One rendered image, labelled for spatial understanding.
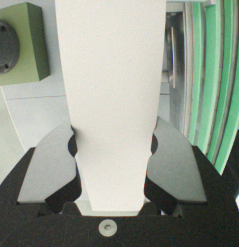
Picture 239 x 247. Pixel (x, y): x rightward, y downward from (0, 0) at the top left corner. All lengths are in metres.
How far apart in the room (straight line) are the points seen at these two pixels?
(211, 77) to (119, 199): 0.25
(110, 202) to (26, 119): 0.50
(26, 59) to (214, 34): 0.42
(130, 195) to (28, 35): 0.41
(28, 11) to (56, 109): 0.31
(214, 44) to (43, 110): 0.52
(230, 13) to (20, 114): 0.68
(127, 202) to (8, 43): 0.40
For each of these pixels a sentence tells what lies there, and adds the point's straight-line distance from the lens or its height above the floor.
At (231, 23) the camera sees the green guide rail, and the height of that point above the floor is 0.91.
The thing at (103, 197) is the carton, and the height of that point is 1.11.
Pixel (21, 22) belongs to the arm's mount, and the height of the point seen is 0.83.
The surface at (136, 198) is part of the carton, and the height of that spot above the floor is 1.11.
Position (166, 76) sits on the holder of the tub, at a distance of 0.48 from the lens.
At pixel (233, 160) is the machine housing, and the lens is 0.63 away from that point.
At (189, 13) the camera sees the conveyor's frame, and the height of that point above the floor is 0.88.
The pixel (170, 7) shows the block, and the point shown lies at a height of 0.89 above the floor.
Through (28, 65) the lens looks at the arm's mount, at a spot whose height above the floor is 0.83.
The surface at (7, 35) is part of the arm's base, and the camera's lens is 0.43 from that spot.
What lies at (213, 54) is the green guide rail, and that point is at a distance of 0.29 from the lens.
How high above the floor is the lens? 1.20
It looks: 60 degrees down
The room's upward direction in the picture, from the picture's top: 179 degrees clockwise
